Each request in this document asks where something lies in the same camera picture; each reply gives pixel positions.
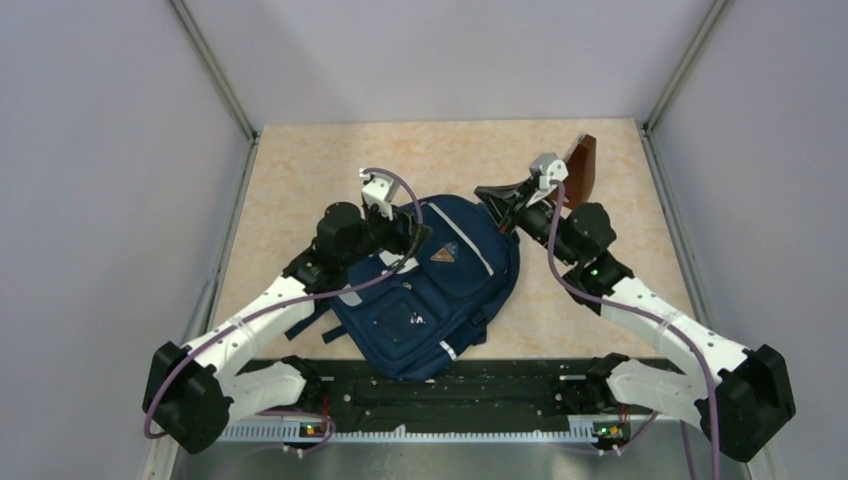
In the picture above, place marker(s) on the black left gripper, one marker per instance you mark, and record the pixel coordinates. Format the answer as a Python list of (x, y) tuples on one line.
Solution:
[(400, 242)]

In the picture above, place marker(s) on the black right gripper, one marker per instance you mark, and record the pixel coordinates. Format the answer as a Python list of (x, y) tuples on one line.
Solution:
[(499, 199)]

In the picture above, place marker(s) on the navy blue student backpack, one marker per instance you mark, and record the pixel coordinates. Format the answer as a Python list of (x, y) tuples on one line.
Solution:
[(415, 323)]

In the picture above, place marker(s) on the small orange eraser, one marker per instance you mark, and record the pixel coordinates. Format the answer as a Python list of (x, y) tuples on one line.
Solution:
[(443, 255)]

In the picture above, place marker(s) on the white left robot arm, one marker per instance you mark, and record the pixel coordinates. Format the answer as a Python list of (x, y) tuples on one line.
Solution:
[(196, 390)]

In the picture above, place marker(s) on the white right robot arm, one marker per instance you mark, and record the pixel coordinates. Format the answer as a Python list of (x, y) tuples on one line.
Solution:
[(739, 397)]

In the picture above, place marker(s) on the brown wooden metronome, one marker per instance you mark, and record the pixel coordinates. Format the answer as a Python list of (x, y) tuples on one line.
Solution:
[(581, 167)]

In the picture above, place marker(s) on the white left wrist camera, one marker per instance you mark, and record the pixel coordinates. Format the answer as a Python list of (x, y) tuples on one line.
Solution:
[(378, 190)]

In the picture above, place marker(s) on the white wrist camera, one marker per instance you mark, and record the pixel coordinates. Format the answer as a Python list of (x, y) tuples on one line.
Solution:
[(378, 190), (546, 170)]

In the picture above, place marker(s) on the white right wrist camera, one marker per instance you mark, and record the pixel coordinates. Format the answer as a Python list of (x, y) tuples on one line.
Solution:
[(546, 170)]

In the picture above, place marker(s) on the aluminium frame rail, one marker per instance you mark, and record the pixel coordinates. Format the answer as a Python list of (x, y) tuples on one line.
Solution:
[(464, 434)]

